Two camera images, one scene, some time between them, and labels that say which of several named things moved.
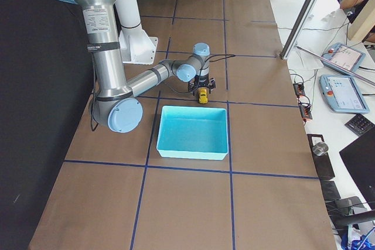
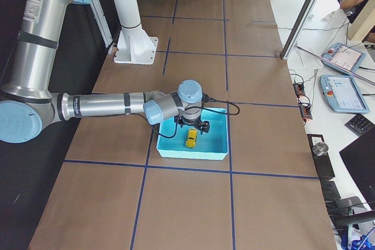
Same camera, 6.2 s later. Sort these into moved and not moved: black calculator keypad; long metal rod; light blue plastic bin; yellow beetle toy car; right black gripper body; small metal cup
Moved: right black gripper body; yellow beetle toy car
Not moved: long metal rod; light blue plastic bin; small metal cup; black calculator keypad
